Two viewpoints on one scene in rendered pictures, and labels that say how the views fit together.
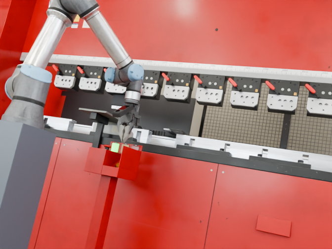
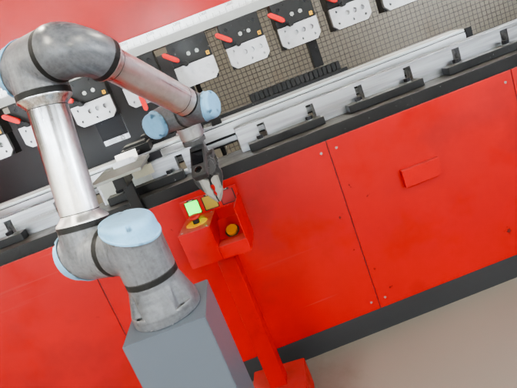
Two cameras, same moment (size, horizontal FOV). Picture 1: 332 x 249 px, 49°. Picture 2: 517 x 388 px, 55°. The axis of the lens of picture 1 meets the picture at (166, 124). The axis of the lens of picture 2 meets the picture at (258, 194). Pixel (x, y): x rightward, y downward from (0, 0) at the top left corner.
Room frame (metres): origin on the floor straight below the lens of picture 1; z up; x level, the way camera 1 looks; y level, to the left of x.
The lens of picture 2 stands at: (0.31, 0.64, 1.23)
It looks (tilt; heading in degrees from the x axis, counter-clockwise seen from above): 16 degrees down; 338
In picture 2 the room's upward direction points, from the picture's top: 21 degrees counter-clockwise
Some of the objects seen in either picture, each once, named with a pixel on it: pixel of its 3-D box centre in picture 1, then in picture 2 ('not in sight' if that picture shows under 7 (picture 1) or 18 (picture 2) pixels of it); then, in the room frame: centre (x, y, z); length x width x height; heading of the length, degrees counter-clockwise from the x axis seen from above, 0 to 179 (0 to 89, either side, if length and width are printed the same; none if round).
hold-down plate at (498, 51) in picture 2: not in sight; (481, 58); (1.67, -0.97, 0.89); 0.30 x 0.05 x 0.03; 69
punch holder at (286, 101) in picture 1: (283, 96); (344, 2); (1.88, -0.59, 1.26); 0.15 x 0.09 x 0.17; 69
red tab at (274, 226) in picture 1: (273, 225); (421, 172); (1.71, -0.58, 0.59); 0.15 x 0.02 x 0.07; 69
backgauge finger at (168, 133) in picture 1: (173, 132); (206, 122); (2.27, -0.05, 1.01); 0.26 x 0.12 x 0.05; 159
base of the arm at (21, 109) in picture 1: (25, 113); (158, 291); (1.33, 0.52, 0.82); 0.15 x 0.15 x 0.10
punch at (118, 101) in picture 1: (119, 102); (113, 130); (2.23, 0.31, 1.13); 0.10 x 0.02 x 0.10; 69
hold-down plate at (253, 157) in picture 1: (278, 163); (384, 95); (1.81, -0.60, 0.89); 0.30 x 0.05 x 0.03; 69
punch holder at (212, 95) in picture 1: (211, 90); (243, 41); (2.02, -0.22, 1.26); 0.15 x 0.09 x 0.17; 69
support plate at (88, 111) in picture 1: (103, 116); (121, 170); (2.10, 0.37, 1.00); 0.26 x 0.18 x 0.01; 159
